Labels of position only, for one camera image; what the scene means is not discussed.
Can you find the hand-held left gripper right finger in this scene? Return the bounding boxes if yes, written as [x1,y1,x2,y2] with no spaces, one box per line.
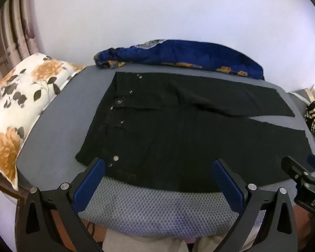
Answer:
[211,159,298,252]

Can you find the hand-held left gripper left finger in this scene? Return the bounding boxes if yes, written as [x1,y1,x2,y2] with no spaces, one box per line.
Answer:
[14,158,106,252]

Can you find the black pants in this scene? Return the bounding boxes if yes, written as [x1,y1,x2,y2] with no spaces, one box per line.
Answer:
[76,71,313,193]

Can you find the person's right leg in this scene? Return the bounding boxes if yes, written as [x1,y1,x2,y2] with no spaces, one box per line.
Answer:
[193,233,227,252]

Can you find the person's leg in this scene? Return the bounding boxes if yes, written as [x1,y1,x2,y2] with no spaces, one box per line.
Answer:
[193,233,227,252]
[102,229,190,252]

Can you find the person's left leg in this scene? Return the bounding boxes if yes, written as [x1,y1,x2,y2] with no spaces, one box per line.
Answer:
[102,229,190,252]

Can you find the white floral pillow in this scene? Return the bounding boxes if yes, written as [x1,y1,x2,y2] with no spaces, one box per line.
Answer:
[0,53,86,191]

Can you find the blue floral blanket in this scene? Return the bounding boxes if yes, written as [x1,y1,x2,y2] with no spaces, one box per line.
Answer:
[94,39,265,80]

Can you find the wooden bed frame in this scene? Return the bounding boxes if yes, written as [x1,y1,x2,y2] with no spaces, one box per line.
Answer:
[0,163,24,202]

